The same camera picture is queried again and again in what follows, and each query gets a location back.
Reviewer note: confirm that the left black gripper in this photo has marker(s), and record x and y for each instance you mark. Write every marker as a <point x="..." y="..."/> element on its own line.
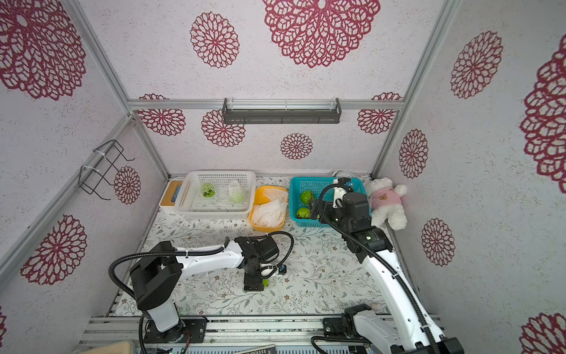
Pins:
<point x="254" y="285"/>

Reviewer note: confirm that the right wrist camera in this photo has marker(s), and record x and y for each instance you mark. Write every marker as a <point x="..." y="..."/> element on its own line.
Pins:
<point x="344" y="186"/>

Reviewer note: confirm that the black wire wall rack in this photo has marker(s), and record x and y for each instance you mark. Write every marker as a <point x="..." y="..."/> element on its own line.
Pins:
<point x="97" y="172"/>

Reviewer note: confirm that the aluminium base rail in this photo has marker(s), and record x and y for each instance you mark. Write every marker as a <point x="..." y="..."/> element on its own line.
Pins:
<point x="226" y="334"/>

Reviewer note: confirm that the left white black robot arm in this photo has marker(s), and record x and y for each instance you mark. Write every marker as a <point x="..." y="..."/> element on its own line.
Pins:
<point x="151" y="277"/>

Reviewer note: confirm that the teal plastic basket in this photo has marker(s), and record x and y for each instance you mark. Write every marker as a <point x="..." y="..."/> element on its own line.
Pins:
<point x="322" y="188"/>

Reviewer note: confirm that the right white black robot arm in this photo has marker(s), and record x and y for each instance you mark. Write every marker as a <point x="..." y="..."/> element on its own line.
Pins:
<point x="389" y="274"/>

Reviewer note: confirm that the white teddy bear pink shirt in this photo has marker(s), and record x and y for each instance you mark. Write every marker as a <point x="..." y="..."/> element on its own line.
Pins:
<point x="385" y="201"/>

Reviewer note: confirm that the white plastic basket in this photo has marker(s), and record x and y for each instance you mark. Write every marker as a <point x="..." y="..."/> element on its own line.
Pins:
<point x="204" y="194"/>

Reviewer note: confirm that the white box wooden lid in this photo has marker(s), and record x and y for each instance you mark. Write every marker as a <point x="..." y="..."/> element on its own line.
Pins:
<point x="170" y="195"/>

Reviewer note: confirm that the floral table mat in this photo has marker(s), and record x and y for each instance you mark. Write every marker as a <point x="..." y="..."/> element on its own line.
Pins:
<point x="323" y="276"/>

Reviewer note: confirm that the pile of white foam nets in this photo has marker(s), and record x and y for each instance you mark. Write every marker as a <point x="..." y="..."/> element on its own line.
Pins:
<point x="270" y="212"/>

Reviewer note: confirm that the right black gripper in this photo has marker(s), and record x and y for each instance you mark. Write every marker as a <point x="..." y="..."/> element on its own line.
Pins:
<point x="319" y="209"/>

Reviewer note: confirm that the yellow plastic tray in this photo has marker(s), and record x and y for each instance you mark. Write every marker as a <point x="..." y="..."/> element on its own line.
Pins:
<point x="265" y="228"/>

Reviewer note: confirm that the white foam net sleeve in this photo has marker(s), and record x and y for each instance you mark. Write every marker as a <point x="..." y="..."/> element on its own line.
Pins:
<point x="208" y="190"/>
<point x="235" y="186"/>

